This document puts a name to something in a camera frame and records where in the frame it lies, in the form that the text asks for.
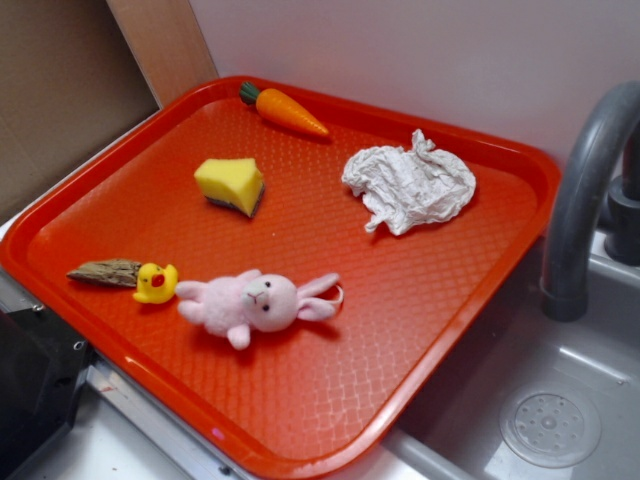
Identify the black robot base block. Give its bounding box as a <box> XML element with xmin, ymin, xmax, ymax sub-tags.
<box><xmin>1</xmin><ymin>306</ymin><xmax>93</xmax><ymax>479</ymax></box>

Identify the pink plush bunny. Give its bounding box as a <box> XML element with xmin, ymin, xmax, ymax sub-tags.
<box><xmin>175</xmin><ymin>269</ymin><xmax>344</xmax><ymax>350</ymax></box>

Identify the orange plastic tray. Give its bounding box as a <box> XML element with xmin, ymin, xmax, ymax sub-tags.
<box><xmin>1</xmin><ymin>77</ymin><xmax>560</xmax><ymax>479</ymax></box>

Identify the crumpled white paper towel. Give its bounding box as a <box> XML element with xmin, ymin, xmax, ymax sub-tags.
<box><xmin>341</xmin><ymin>129</ymin><xmax>477</xmax><ymax>236</ymax></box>

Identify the yellow sponge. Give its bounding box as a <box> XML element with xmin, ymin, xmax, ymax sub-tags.
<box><xmin>194</xmin><ymin>157</ymin><xmax>265</xmax><ymax>218</ymax></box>

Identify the orange toy carrot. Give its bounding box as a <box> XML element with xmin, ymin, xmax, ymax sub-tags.
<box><xmin>239</xmin><ymin>81</ymin><xmax>329</xmax><ymax>138</ymax></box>

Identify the yellow rubber duck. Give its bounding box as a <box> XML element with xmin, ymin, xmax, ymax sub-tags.
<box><xmin>133</xmin><ymin>263</ymin><xmax>179</xmax><ymax>304</ymax></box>

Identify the brown wood piece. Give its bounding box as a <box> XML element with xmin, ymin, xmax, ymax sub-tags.
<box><xmin>66</xmin><ymin>258</ymin><xmax>142</xmax><ymax>288</ymax></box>

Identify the grey toy sink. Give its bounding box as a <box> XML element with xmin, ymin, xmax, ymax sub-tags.
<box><xmin>384</xmin><ymin>227</ymin><xmax>640</xmax><ymax>480</ymax></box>

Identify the wooden board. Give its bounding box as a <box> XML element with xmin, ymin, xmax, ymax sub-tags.
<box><xmin>107</xmin><ymin>0</ymin><xmax>219</xmax><ymax>107</ymax></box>

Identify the grey sink faucet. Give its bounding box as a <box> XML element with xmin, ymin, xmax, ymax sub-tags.
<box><xmin>541</xmin><ymin>81</ymin><xmax>639</xmax><ymax>322</ymax></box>

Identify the brown cardboard panel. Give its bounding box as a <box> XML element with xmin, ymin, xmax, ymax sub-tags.
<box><xmin>1</xmin><ymin>1</ymin><xmax>158</xmax><ymax>221</ymax></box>

